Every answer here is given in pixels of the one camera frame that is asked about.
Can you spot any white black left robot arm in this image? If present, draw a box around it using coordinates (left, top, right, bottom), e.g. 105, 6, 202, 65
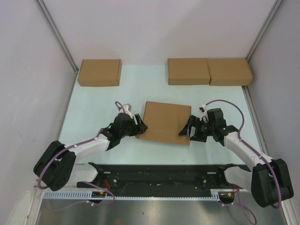
33, 112, 148, 191

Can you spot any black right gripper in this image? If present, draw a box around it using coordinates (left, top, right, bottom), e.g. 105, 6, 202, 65
178, 115, 215, 143

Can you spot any aluminium corner post left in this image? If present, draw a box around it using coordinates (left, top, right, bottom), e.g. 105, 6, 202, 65
34, 0, 79, 72

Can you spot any cardboard box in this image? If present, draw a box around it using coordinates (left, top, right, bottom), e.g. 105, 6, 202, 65
137, 101, 192, 145
167, 58, 210, 85
207, 58, 253, 86
77, 59, 122, 87

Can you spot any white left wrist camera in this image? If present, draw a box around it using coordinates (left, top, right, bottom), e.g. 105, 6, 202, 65
120, 104, 133, 118

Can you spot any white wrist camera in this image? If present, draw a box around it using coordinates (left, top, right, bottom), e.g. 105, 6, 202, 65
120, 104, 133, 118
199, 104, 209, 123

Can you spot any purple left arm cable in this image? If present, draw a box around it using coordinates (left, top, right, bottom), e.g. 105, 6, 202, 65
37, 101, 129, 211

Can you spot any aluminium corner post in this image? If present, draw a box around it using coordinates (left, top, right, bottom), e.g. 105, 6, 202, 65
246, 0, 285, 62
34, 0, 79, 72

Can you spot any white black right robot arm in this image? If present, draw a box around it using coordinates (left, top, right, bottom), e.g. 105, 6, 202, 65
178, 108, 294, 208

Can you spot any white slotted cable duct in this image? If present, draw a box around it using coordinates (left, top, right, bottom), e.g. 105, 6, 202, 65
43, 189, 237, 201

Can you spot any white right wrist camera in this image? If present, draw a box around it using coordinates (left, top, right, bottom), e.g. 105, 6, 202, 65
199, 104, 209, 123

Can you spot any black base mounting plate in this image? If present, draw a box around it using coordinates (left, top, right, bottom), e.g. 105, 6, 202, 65
90, 163, 235, 197

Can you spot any aluminium corner post right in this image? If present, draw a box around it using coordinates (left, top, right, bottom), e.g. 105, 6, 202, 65
246, 0, 285, 62

